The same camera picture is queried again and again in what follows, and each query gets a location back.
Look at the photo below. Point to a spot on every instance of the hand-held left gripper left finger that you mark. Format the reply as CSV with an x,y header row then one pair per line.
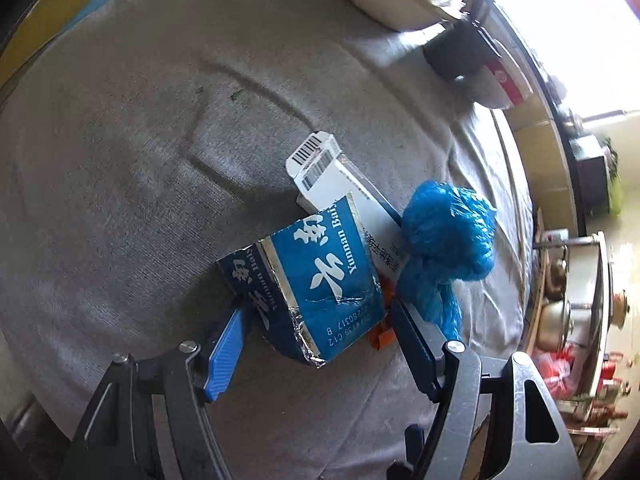
x,y
225,355

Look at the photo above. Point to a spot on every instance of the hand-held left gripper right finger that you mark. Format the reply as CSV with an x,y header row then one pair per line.
x,y
415,350

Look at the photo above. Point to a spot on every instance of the torn blue carton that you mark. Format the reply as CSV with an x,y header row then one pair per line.
x,y
320,280

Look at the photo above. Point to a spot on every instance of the blue plastic bag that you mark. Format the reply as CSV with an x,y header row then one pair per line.
x,y
445,235

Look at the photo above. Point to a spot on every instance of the white blue box with barcode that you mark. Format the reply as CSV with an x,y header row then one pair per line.
x,y
345,180

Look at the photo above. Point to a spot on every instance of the orange wrapper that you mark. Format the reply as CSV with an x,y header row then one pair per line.
x,y
382,337

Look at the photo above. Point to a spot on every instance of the pink plastic bag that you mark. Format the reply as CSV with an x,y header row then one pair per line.
x,y
552,370

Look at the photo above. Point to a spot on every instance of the large steel pot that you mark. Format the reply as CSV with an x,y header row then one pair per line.
x,y
555,325

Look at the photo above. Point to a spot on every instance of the small steel pot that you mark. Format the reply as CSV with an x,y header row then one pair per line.
x,y
557,275

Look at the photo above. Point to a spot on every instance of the metal kitchen rack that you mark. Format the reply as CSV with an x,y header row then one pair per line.
x,y
585,280

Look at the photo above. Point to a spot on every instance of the yellow enamel pot with lid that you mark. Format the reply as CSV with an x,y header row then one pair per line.
x,y
621,310

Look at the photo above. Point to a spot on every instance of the grey tablecloth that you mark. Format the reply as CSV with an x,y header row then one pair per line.
x,y
125,160

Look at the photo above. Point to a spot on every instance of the black microwave oven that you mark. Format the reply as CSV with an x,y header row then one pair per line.
x,y
590,170

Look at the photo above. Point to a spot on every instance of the green plastic basin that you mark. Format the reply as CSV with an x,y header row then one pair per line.
x,y
615,192

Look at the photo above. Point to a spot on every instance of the stacked white red bowls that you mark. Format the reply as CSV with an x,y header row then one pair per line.
x,y
500,85

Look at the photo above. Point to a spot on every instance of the black cup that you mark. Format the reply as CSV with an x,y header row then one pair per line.
x,y
460,50

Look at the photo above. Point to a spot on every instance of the bright window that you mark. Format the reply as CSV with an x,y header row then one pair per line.
x,y
575,35

